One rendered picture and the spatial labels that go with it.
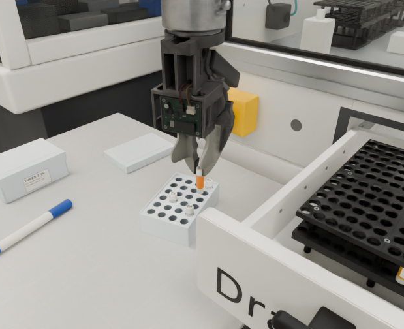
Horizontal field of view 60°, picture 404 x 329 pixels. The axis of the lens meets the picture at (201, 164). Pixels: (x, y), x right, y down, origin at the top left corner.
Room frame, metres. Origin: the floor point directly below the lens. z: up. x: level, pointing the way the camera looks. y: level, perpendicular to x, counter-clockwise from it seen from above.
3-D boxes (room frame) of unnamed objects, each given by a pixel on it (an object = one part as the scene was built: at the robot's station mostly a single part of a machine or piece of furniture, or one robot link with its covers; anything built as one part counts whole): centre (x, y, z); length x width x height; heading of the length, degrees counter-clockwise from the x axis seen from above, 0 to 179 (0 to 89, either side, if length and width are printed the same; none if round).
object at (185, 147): (0.44, 0.03, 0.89); 0.06 x 0.03 x 0.09; 156
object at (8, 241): (0.42, 0.26, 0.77); 0.14 x 0.02 x 0.02; 147
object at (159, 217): (0.45, 0.03, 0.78); 0.12 x 0.08 x 0.04; 156
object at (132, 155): (0.65, 0.13, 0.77); 0.13 x 0.09 x 0.02; 134
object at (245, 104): (0.61, -0.06, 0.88); 0.07 x 0.05 x 0.07; 48
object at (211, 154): (0.42, -0.01, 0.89); 0.06 x 0.03 x 0.09; 156
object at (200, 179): (0.45, 0.00, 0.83); 0.01 x 0.01 x 0.05
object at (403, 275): (0.23, -0.19, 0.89); 0.01 x 0.01 x 0.05
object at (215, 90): (0.43, 0.01, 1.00); 0.09 x 0.08 x 0.12; 156
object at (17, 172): (0.55, 0.33, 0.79); 0.13 x 0.09 x 0.05; 140
